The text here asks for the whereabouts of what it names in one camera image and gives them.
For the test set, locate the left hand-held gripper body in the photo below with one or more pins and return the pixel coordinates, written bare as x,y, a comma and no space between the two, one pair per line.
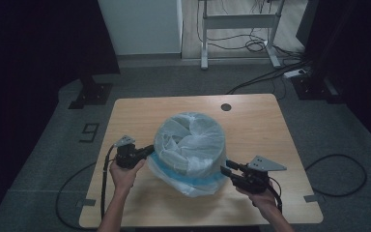
127,156

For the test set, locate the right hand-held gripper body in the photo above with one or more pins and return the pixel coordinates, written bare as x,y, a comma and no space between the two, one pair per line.
252,180

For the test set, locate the white trash bag blue band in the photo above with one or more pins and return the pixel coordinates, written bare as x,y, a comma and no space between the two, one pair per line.
193,145

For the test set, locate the person's right hand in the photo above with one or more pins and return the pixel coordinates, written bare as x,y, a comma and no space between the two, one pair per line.
262,199

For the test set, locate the person's left hand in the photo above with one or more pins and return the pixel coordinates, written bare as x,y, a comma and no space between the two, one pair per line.
124,179

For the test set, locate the black round table grommet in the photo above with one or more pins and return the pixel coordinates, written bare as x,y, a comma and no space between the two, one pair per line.
225,107

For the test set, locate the grey tape strip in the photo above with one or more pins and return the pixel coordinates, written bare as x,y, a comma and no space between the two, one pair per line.
314,198
86,202

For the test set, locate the black stand base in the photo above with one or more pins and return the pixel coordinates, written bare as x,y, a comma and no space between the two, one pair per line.
312,88
91,93

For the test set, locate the white power strip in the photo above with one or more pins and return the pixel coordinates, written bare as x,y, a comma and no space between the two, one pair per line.
293,73

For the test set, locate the white cabinet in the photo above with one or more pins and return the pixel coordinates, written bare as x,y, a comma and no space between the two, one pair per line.
141,25

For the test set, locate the dark curtain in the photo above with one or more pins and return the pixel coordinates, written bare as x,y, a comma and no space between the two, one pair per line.
360,48
29,64

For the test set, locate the white metal desk frame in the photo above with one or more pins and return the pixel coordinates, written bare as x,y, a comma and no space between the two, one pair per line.
238,21

